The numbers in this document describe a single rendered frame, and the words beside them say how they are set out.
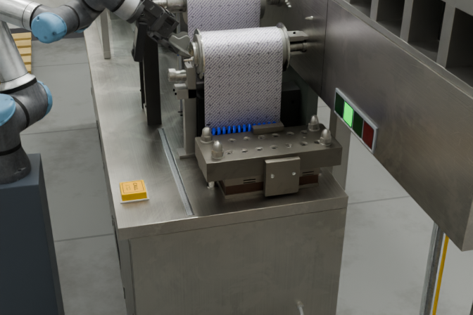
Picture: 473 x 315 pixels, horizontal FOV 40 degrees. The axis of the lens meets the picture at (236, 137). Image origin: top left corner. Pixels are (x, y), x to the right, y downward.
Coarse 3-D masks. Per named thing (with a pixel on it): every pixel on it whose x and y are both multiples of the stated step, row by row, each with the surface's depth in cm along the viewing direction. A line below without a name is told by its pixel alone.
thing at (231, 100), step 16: (208, 80) 188; (224, 80) 189; (240, 80) 190; (256, 80) 192; (272, 80) 193; (208, 96) 190; (224, 96) 191; (240, 96) 193; (256, 96) 194; (272, 96) 195; (208, 112) 192; (224, 112) 194; (240, 112) 195; (256, 112) 196; (272, 112) 198
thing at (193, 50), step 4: (192, 44) 187; (196, 44) 187; (192, 48) 186; (196, 48) 186; (192, 52) 187; (196, 52) 186; (192, 56) 188; (196, 56) 186; (196, 60) 187; (192, 64) 189; (196, 64) 188
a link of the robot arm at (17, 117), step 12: (0, 96) 190; (12, 96) 193; (0, 108) 185; (12, 108) 187; (24, 108) 193; (0, 120) 184; (12, 120) 187; (24, 120) 193; (0, 132) 186; (12, 132) 188; (0, 144) 187; (12, 144) 190
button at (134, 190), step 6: (138, 180) 189; (120, 186) 186; (126, 186) 186; (132, 186) 186; (138, 186) 186; (144, 186) 186; (120, 192) 186; (126, 192) 183; (132, 192) 183; (138, 192) 183; (144, 192) 184; (126, 198) 183; (132, 198) 184; (138, 198) 184
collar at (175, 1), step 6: (168, 0) 203; (174, 0) 203; (180, 0) 204; (186, 0) 204; (168, 6) 204; (174, 6) 204; (180, 6) 205; (186, 6) 205; (174, 12) 206; (180, 12) 207
